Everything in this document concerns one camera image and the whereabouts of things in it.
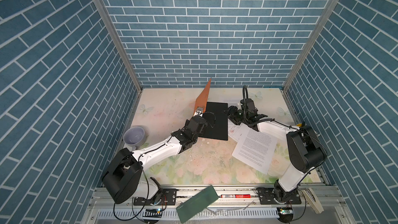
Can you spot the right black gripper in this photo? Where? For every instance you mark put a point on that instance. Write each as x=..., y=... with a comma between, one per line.
x=230, y=112

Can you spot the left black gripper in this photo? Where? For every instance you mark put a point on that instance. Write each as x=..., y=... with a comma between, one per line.
x=202, y=127

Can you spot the orange black file folder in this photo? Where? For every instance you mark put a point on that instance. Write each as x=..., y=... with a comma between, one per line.
x=214, y=113

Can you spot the text printed paper sheet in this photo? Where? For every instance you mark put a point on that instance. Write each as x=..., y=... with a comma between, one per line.
x=256, y=150

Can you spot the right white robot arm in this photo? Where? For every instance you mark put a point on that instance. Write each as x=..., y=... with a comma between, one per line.
x=304, y=148

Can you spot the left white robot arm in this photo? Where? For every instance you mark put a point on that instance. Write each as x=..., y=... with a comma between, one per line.
x=125, y=176

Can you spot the technical drawing paper sheet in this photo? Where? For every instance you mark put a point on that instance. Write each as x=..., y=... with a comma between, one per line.
x=237, y=132

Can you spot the grey ceramic mug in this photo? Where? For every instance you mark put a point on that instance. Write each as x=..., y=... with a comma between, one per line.
x=135, y=137

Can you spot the green board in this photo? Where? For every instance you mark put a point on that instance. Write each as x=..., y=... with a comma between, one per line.
x=196, y=204

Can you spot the red marker pen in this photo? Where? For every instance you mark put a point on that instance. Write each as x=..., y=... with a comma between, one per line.
x=236, y=196

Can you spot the beige stapler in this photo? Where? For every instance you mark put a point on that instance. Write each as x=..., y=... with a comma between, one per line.
x=313, y=200

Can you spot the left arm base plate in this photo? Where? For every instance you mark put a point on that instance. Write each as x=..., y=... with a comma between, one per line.
x=165, y=196

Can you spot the aluminium front rail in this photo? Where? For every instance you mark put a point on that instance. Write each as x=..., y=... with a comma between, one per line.
x=251, y=195

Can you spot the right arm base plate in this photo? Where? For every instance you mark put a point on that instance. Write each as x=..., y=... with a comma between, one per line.
x=269, y=196

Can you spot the aluminium corner frame post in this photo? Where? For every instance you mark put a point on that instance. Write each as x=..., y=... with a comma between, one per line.
x=329, y=7

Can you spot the left aluminium frame post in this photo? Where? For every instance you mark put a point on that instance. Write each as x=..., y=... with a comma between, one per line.
x=102, y=11

